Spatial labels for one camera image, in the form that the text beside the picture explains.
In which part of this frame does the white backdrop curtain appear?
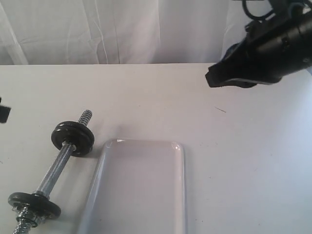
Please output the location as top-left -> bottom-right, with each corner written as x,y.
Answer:
0,0 -> 250,65

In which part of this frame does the chrome threaded dumbbell bar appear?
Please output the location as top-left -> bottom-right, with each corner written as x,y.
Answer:
12,110 -> 93,234

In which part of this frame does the black weight plate end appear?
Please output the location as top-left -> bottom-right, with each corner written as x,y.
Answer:
51,124 -> 95,158

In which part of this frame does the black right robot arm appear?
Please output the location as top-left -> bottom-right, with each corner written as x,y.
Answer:
205,0 -> 312,88

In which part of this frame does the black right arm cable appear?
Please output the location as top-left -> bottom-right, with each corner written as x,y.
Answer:
238,0 -> 305,21

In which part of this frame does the black weight plate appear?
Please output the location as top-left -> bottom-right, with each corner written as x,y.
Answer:
51,121 -> 95,143
8,192 -> 61,219

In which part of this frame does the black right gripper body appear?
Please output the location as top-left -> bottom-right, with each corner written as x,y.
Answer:
245,14 -> 312,84

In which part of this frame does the white rectangular tray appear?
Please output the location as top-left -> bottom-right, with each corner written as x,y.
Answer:
77,138 -> 187,234

